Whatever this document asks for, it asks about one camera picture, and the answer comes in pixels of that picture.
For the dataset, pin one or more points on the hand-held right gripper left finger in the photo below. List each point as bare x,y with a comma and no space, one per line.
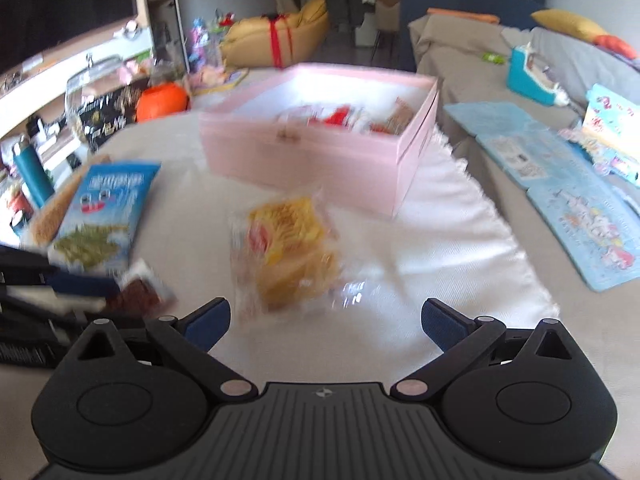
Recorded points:
207,320

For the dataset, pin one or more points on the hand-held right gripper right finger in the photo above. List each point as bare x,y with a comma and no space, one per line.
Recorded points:
442,322

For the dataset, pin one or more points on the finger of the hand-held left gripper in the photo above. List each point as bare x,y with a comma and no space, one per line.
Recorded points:
85,284
55,300

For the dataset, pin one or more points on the small brown snack packet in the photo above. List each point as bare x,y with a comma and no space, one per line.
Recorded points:
142,292

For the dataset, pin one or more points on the yellow clear-wrapped snack packet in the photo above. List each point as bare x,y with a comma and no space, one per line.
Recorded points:
290,255

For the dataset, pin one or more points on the pink box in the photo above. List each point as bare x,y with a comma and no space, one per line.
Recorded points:
300,170

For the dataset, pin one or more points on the red snack packet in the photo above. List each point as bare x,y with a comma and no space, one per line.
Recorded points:
337,116

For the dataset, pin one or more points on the tan snack packet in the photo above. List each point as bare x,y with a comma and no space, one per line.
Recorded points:
47,217

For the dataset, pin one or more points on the white woven cloth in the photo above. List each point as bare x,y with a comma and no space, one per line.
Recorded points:
440,240

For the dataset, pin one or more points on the blue snack bag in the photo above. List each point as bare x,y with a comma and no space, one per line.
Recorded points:
105,200

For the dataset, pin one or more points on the teal bottle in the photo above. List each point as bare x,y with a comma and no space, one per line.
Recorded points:
32,175

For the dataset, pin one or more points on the light blue book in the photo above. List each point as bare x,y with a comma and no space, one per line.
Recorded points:
585,230
500,130

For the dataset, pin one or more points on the black printed box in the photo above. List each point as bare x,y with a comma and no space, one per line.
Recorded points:
115,110

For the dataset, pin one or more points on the orange pumpkin jar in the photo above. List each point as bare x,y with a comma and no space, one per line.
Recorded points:
162,102

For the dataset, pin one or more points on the glass dome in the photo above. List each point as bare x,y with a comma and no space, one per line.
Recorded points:
92,85

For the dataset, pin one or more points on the pink paper sheets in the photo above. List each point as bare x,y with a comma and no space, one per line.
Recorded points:
220,77

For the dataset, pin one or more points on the teal toy box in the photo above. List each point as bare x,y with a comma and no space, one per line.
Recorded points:
525,77

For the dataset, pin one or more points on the colourful toy figures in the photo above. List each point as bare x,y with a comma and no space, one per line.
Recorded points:
205,45

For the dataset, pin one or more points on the small green object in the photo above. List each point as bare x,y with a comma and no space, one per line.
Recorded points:
492,58

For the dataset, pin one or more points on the picture book with pink figures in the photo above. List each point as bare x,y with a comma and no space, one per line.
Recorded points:
612,110

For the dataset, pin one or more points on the television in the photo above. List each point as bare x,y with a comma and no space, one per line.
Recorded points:
60,5

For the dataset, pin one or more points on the grey sofa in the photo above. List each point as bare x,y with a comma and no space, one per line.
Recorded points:
465,40

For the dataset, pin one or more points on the yellow beanbag chair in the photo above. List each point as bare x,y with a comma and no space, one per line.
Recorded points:
305,30

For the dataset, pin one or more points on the orange cloth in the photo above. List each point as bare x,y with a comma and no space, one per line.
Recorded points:
462,14

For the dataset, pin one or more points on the yellow pillow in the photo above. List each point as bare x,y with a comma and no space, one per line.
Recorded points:
570,25

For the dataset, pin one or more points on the orange pillow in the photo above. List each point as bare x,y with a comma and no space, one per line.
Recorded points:
617,46

